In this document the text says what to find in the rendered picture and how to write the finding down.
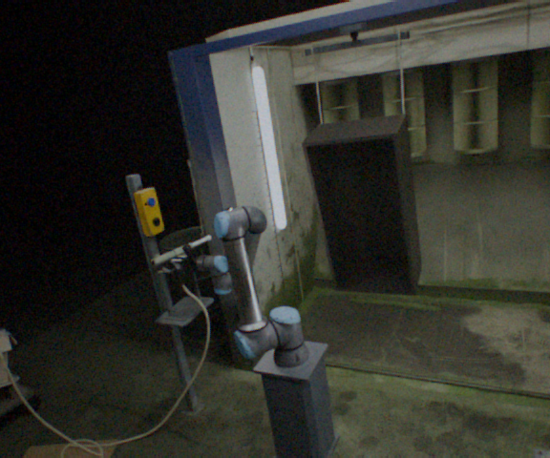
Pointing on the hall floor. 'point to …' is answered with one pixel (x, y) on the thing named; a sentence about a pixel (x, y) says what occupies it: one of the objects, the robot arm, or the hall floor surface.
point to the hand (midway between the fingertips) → (174, 259)
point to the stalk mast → (163, 301)
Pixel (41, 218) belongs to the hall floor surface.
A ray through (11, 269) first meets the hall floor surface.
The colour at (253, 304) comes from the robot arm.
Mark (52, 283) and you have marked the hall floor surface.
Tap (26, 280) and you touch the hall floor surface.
